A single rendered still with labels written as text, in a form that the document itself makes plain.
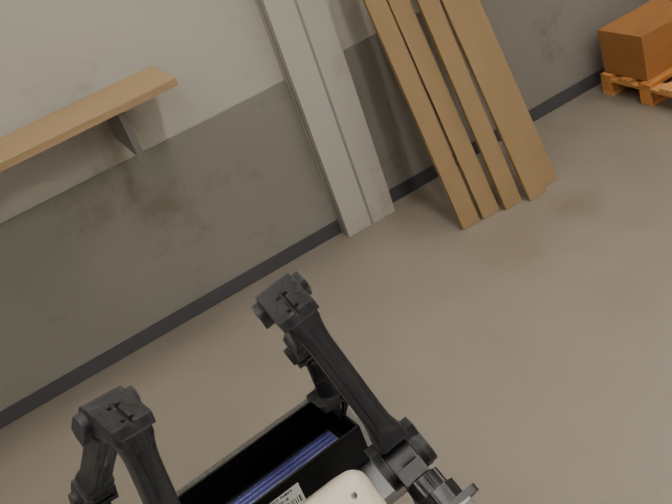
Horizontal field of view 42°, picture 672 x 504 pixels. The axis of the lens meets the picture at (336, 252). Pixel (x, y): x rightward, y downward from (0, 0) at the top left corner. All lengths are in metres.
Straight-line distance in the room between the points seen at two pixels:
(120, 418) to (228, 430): 2.27
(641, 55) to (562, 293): 1.76
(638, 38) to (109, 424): 4.08
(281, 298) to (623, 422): 1.86
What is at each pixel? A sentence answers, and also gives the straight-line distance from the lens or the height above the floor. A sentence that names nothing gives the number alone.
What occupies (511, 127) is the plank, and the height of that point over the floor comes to 0.36.
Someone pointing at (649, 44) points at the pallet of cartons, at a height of 0.32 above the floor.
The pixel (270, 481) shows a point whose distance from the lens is 2.11.
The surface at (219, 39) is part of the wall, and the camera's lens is 4.21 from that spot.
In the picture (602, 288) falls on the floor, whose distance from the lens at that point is 3.78.
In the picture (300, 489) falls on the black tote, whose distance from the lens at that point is 2.04.
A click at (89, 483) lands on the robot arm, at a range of 1.79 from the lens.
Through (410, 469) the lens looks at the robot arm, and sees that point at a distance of 1.64.
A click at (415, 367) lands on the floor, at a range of 3.61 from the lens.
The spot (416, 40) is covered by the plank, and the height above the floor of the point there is 0.90.
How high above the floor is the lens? 2.25
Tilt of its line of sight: 30 degrees down
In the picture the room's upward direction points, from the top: 21 degrees counter-clockwise
